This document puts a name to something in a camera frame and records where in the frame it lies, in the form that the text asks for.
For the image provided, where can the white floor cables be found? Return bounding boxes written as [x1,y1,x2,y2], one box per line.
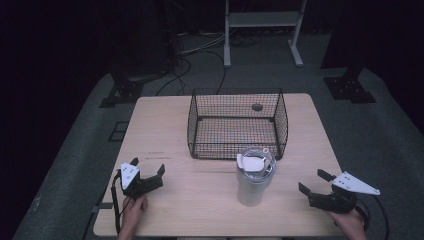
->
[178,31,228,56]

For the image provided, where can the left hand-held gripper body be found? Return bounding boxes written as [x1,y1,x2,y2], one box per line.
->
[114,162,165,201]

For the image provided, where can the black stand base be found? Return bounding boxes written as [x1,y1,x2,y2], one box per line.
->
[99,74,145,109]
[323,67,378,105]

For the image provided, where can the black floor hatch frame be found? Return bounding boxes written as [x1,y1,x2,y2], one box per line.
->
[107,121,130,143]

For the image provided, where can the black cabinet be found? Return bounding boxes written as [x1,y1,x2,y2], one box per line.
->
[108,0,176,76]

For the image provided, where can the silver tumbler with clear lid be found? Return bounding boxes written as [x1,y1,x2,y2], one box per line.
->
[235,146,278,207]

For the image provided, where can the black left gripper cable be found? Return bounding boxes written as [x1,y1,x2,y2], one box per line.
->
[110,169,124,235]

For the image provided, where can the black wire basket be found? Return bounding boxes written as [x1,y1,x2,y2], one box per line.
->
[186,87,290,161]

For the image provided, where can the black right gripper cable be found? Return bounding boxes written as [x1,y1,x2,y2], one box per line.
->
[354,195,391,240]

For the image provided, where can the black floor cable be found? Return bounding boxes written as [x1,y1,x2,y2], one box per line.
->
[181,49,228,95]
[155,57,193,97]

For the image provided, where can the white metal desk frame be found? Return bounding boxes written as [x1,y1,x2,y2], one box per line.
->
[223,0,308,69]

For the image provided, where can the person's left hand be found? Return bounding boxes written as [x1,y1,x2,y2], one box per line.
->
[119,193,149,232]

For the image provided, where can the person's right hand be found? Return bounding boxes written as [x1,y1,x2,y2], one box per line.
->
[326,209,368,240]

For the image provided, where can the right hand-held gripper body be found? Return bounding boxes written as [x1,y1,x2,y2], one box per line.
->
[307,170,381,215]

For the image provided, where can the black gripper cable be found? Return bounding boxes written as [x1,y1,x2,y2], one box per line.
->
[110,169,124,235]
[354,195,391,240]

